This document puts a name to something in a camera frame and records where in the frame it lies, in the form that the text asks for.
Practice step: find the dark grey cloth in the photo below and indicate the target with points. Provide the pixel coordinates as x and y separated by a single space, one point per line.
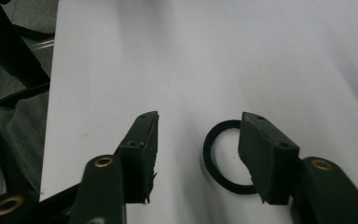
18 140

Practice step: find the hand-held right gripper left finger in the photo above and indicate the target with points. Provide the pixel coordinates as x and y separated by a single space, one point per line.
140 161

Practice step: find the black stand bar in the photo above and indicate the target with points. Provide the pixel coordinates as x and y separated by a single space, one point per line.
21 95
9 46

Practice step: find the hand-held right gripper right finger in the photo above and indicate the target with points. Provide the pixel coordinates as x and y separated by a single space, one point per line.
267 161

